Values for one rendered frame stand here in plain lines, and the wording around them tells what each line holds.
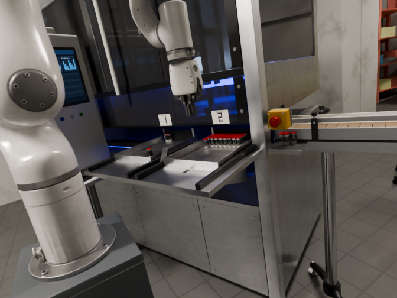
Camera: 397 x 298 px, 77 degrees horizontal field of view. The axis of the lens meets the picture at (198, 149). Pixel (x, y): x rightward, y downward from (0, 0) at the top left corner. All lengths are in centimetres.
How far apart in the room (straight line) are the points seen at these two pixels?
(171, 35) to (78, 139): 98
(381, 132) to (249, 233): 70
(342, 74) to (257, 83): 325
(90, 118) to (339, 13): 353
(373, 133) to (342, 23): 326
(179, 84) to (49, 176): 45
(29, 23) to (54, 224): 38
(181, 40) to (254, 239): 94
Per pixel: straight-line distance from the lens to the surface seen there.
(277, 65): 119
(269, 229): 123
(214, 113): 112
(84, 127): 162
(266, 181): 111
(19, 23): 57
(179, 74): 80
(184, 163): 95
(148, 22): 87
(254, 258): 138
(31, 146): 60
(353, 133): 107
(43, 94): 51
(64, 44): 165
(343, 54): 422
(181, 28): 80
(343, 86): 424
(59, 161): 57
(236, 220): 130
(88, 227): 63
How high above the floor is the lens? 120
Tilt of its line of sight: 16 degrees down
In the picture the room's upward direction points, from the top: 10 degrees counter-clockwise
